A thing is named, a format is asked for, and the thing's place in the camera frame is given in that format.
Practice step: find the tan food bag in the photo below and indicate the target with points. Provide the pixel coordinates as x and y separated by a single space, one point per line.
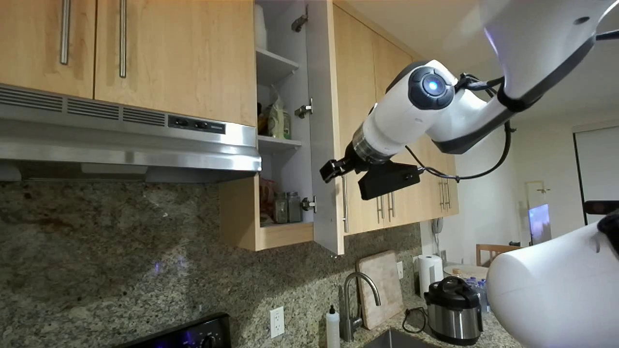
277 119

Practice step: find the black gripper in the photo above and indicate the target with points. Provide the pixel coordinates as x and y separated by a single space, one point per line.
341 167

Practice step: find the black steel pressure cooker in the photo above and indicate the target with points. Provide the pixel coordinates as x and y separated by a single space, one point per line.
455 320

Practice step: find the light wood cupboard carcass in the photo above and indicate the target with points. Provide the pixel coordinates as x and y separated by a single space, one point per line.
283 237

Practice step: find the white kettle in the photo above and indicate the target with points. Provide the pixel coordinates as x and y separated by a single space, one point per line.
428 272

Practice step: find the stainless steel sink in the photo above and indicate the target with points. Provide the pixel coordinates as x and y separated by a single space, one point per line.
393 341

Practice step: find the stainless steel range hood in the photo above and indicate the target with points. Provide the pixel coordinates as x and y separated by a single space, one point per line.
128 146

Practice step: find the white wall outlet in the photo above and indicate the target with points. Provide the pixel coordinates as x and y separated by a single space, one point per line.
277 322

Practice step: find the light wood cupboard door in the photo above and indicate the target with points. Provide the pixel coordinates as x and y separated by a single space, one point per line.
325 78
433 200
354 84
406 214

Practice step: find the black electric stove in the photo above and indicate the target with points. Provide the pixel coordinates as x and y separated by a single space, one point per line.
167 339

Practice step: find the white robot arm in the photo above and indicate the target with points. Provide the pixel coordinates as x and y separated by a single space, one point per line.
412 117

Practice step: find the small lit screen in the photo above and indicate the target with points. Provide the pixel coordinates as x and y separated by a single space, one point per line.
540 223

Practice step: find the pale wooden cutting board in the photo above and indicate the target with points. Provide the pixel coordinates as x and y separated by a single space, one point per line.
387 291

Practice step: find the steel curved faucet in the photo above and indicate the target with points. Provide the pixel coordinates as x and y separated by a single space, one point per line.
348 316

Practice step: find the narrow wood door above hood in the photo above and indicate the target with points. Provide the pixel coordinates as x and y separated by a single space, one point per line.
31 45

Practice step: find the glass spice jar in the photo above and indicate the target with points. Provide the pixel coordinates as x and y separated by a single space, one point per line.
294 208
283 210

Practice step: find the metal door hinge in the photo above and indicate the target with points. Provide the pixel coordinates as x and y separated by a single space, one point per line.
308 204
300 20
304 109

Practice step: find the wide wood door above hood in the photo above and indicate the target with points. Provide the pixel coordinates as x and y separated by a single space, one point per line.
180 59

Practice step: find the white window blind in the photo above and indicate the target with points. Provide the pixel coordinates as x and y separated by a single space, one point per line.
600 167

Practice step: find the white soap bottle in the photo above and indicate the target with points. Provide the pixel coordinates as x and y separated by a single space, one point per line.
333 331

